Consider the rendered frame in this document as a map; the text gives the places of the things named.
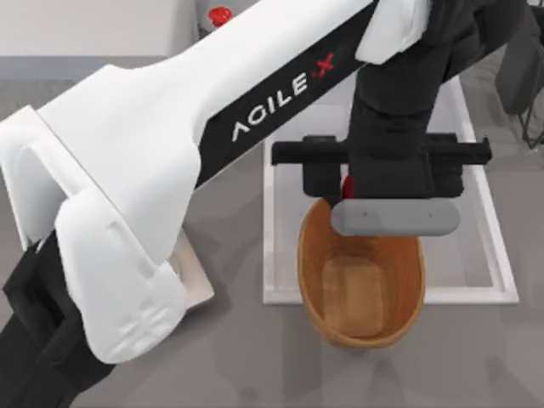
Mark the wooden oval basket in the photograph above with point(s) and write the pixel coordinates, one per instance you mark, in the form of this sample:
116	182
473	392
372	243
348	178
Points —
310	272

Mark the white sink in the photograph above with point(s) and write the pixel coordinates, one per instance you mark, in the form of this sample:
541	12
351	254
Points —
480	221

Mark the small red object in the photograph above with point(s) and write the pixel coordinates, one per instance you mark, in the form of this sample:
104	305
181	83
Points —
349	187

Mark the red knob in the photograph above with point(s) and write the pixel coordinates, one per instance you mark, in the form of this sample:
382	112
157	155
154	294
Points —
219	15

